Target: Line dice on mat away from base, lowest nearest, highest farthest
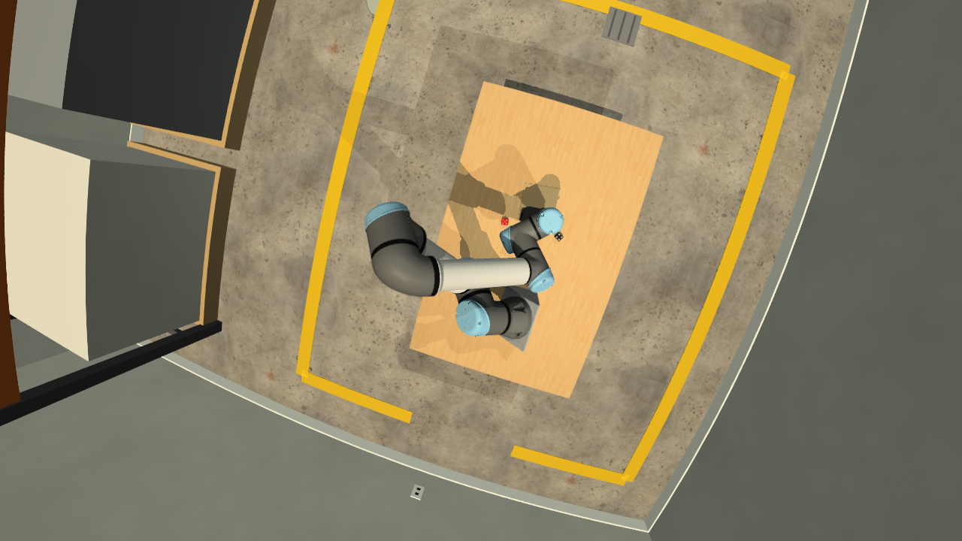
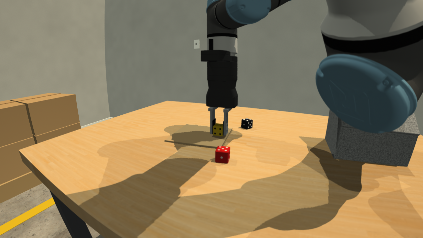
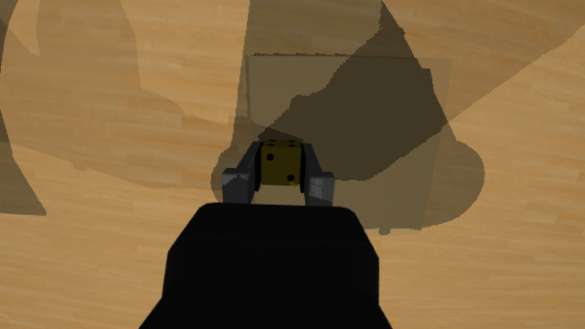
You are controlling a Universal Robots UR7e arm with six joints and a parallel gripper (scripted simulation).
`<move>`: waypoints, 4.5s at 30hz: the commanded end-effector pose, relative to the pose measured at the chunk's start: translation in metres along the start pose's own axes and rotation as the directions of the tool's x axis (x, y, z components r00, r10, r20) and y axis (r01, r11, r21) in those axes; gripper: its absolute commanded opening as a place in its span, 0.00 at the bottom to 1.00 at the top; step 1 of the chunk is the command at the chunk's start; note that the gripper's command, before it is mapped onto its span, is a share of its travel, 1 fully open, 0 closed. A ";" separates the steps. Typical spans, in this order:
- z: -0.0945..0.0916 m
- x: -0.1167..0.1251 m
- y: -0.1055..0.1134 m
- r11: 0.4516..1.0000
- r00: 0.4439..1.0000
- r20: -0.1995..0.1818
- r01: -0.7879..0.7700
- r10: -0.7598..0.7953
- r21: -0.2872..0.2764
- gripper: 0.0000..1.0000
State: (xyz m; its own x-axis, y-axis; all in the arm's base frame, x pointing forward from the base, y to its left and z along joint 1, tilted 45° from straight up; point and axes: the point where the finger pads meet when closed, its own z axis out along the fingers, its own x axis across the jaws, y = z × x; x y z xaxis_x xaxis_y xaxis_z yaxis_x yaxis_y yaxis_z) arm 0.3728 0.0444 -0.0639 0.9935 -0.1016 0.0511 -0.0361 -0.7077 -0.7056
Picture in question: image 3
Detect yellow die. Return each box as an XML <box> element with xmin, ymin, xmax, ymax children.
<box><xmin>261</xmin><ymin>139</ymin><xmax>302</xmax><ymax>186</ymax></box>

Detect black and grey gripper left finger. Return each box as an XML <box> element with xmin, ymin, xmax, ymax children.
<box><xmin>221</xmin><ymin>142</ymin><xmax>264</xmax><ymax>204</ymax></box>

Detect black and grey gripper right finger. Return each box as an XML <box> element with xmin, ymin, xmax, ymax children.
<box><xmin>300</xmin><ymin>143</ymin><xmax>335</xmax><ymax>207</ymax></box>

